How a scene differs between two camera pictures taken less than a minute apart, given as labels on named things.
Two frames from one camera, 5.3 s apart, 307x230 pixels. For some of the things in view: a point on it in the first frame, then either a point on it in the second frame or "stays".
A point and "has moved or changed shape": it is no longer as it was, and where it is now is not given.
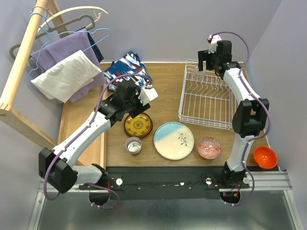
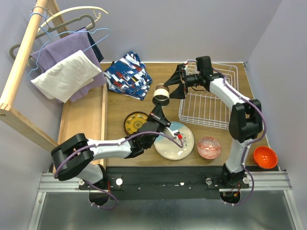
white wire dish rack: [206, 100] stays
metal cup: [133, 145] has moved or changed shape
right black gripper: [204, 57] → [182, 79]
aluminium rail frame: [269, 204] stays
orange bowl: [265, 157] stays
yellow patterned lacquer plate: [139, 126] stays
